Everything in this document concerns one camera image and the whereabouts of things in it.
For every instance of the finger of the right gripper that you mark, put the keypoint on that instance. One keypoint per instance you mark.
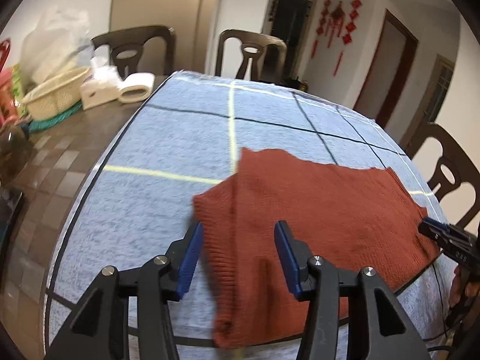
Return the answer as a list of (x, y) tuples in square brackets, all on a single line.
[(436, 225), (443, 240)]

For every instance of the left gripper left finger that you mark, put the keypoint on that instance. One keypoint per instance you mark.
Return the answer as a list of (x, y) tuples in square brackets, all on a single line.
[(97, 327)]

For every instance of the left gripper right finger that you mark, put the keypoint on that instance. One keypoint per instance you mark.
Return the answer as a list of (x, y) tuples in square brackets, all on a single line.
[(378, 326)]

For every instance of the rust red knit sweater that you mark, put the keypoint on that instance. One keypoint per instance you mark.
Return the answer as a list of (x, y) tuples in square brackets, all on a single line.
[(352, 217)]

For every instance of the person's right hand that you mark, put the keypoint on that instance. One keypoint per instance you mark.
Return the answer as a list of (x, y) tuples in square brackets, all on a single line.
[(458, 289)]

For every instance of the dark wooden chair right side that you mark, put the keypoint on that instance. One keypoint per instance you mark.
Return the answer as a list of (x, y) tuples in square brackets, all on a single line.
[(453, 168)]

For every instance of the dark wooden chair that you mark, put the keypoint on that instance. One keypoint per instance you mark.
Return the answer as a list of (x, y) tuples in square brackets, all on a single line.
[(453, 168), (253, 47), (126, 47)]

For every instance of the blue checked tablecloth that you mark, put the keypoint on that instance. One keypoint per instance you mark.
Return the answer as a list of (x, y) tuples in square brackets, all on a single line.
[(185, 139)]

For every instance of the dark glass bottle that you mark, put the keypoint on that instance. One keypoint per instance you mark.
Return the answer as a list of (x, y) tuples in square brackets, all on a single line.
[(15, 151)]

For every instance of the teal mat under basket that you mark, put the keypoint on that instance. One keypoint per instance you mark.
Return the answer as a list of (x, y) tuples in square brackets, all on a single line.
[(38, 126)]

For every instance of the pink tumbler cup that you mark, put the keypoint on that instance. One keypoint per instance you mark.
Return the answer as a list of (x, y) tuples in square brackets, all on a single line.
[(8, 114)]

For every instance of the red Chinese knot decoration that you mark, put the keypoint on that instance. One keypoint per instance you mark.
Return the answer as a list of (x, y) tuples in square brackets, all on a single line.
[(335, 23)]

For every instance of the cream woven basket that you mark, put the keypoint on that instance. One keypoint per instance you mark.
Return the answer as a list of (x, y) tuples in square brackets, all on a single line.
[(55, 95)]

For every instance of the white paper roll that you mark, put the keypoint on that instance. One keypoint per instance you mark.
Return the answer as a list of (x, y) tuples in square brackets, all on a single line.
[(136, 87)]

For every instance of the green snack packet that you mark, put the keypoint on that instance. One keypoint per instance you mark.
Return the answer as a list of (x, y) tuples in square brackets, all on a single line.
[(17, 91)]

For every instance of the dark wooden chair far centre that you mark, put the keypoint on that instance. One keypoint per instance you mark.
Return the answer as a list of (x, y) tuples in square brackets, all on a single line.
[(253, 47)]

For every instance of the white plastic bag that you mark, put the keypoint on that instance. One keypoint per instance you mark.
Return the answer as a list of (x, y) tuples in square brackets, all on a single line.
[(59, 42)]

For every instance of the dark wooden chair far left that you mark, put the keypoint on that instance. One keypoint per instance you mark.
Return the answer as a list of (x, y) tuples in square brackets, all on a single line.
[(126, 47)]

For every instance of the red gift bag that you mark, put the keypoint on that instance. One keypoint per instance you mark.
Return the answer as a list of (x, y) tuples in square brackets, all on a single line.
[(5, 47)]

